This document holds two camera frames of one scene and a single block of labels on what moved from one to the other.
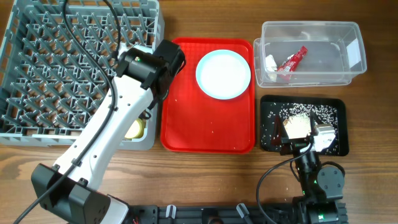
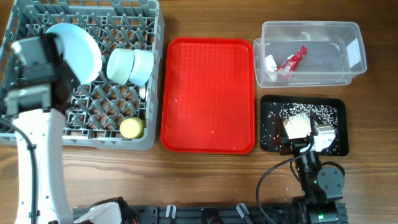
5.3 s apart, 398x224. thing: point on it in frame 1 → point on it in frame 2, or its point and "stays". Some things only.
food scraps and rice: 298,119 stays
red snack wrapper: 291,63 stays
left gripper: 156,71 → 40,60
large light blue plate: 222,74 → 80,52
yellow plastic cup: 136,129 stays
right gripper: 280,137 stays
